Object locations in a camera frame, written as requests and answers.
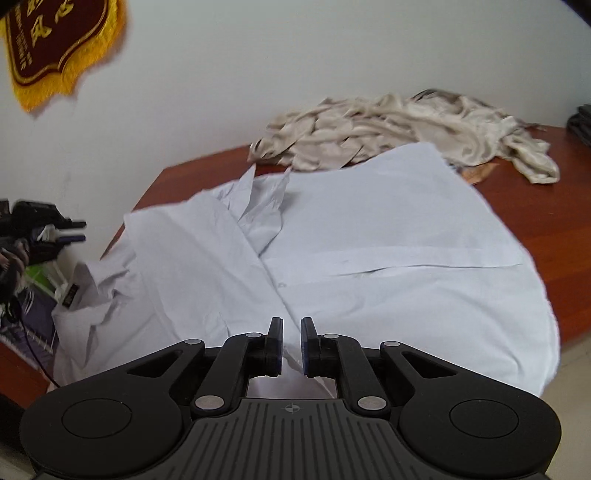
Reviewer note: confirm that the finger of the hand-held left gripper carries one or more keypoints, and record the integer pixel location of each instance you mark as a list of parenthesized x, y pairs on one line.
[(73, 225), (73, 239)]

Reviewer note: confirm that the brown wooden cabinet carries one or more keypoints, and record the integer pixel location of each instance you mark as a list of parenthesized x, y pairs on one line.
[(21, 374)]

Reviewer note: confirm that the person's left hand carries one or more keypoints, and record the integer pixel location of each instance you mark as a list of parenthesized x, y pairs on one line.
[(11, 272)]

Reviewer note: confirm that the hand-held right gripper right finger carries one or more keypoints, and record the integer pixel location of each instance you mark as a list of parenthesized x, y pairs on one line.
[(305, 346)]

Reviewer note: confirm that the dark grey folded clothes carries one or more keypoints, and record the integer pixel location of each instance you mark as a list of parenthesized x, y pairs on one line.
[(581, 124)]

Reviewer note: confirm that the white shirt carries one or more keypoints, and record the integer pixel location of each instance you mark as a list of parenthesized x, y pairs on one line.
[(369, 258)]

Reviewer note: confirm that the maroon gold fringed wall banner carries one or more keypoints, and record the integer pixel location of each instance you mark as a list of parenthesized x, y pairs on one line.
[(55, 41)]

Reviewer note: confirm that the beige patterned cloth pile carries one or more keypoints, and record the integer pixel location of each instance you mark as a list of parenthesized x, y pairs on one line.
[(392, 124)]

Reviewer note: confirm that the orange patterned cloth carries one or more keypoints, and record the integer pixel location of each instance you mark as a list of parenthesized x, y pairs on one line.
[(480, 174)]

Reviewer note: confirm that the purple bag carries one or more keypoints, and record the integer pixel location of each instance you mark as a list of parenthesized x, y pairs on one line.
[(37, 318)]

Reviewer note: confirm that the green packet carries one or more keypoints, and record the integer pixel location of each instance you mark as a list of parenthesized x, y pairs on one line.
[(40, 277)]

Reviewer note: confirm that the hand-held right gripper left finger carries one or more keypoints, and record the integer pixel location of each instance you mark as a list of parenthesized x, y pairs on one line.
[(277, 346)]

